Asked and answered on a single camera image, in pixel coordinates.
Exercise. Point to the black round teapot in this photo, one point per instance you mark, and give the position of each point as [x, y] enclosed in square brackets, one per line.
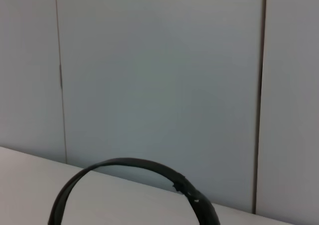
[139, 163]

